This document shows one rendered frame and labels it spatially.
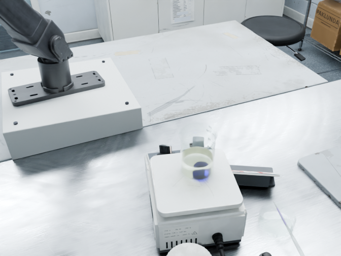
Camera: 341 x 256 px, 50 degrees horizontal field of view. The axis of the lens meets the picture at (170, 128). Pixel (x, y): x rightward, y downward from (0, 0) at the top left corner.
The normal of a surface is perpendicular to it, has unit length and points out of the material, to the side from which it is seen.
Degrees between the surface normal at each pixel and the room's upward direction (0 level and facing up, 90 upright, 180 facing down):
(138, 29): 90
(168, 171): 0
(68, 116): 3
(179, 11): 90
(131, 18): 90
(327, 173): 0
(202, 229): 90
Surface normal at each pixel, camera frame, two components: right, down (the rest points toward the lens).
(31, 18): 0.84, 0.16
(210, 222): 0.15, 0.59
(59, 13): 0.37, 0.55
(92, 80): 0.02, -0.82
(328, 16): -0.96, 0.16
